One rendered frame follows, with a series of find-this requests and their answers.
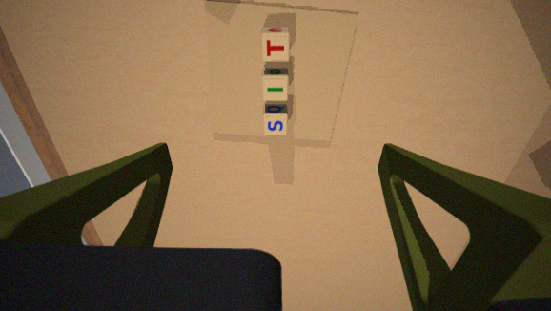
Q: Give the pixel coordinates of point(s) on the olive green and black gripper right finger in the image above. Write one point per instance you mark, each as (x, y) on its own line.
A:
(509, 253)

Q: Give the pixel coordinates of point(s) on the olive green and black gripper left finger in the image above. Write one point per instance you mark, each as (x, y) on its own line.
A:
(57, 211)

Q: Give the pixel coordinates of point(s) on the beige letter block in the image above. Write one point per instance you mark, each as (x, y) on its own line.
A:
(275, 84)
(275, 44)
(275, 119)

